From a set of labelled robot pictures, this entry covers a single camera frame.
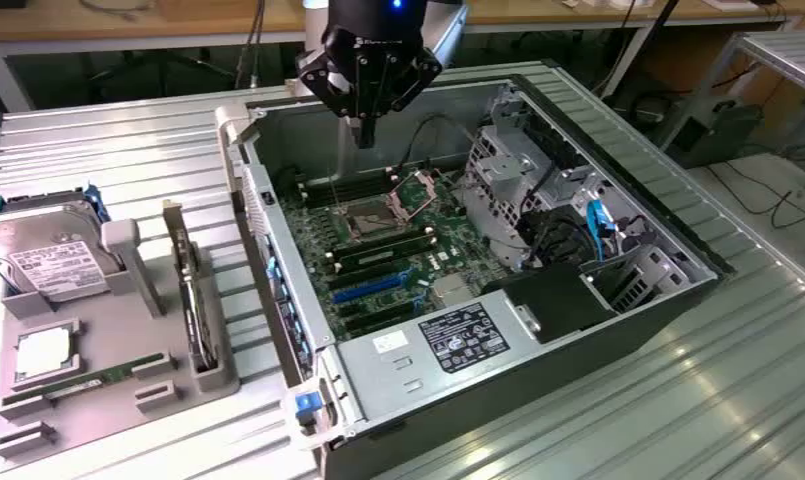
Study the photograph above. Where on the loose green RAM stick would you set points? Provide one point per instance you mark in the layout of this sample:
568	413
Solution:
101	375

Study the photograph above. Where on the metal socket cover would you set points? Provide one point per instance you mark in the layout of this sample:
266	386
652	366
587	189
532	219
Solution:
411	192

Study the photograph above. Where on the black open PC case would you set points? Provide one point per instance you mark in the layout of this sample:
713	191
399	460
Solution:
508	400

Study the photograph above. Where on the CPU socket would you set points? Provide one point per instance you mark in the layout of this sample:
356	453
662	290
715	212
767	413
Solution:
368	222

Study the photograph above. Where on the metal disk bay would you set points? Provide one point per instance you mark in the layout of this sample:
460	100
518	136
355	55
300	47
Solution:
648	260

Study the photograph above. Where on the grey parts rack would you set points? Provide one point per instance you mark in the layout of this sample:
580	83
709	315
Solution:
108	360

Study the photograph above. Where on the long black expansion slot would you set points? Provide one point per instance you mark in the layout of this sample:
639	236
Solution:
378	312
383	322

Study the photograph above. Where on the black plastic shroud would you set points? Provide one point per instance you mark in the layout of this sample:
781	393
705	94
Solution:
555	305

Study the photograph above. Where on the silver metal drive cage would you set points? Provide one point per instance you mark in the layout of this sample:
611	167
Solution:
502	200

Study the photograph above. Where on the blue disk caddy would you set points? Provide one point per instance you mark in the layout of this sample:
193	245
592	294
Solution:
97	202

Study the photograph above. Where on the wooden desk white frame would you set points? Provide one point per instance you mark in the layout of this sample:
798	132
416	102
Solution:
141	20

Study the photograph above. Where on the silver CPU chip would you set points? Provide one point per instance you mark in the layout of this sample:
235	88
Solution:
41	355

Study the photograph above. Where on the grey power supply unit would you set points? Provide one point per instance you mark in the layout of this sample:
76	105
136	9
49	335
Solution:
388	380

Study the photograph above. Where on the aluminium slat side table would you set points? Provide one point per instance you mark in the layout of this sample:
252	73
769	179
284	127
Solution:
795	55

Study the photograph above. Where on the black box under table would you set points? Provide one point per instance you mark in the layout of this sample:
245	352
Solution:
715	135

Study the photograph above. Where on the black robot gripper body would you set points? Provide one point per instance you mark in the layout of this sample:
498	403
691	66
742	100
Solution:
375	30

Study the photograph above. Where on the blue expansion slot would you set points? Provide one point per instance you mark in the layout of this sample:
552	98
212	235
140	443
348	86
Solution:
368	292

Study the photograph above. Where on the black RAM slot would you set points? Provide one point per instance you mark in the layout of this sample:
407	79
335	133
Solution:
351	190
342	180
382	247
372	236
348	184
376	242
355	196

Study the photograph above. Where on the blue case latch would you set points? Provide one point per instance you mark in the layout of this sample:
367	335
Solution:
307	404

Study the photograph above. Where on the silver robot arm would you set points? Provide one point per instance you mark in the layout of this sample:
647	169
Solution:
450	30

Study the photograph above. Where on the installed green RAM stick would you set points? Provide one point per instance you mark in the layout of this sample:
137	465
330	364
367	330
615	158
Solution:
388	252

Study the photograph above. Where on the green GPU card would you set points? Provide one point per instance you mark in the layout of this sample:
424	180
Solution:
191	280

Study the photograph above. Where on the thin metal locking lever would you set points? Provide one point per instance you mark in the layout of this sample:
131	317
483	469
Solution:
336	195

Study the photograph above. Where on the green motherboard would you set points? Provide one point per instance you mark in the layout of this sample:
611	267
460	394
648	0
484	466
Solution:
442	240

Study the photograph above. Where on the silver hard disk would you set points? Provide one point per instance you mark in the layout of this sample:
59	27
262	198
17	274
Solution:
41	250

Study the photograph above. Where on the silver chipset heatsink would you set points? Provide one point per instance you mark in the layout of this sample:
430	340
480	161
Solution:
451	291

